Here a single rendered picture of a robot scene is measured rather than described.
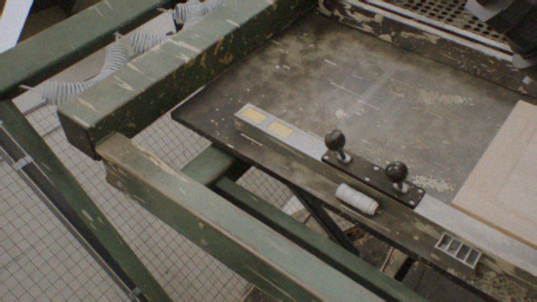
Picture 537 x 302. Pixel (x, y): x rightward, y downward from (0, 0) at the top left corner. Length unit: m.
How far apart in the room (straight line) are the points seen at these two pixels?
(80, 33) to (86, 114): 0.58
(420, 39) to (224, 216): 0.72
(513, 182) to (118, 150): 0.77
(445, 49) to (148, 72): 0.72
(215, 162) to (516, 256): 0.60
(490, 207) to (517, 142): 0.20
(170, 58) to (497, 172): 0.72
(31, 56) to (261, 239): 0.92
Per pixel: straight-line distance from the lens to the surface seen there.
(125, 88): 1.10
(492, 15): 0.59
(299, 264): 0.84
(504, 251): 0.95
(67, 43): 1.58
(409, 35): 1.37
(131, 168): 1.00
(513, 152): 1.16
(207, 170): 1.08
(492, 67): 1.33
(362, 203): 0.96
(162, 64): 1.15
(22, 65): 1.53
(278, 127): 1.06
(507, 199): 1.06
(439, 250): 0.93
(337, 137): 0.88
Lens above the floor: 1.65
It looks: 5 degrees down
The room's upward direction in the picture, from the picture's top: 40 degrees counter-clockwise
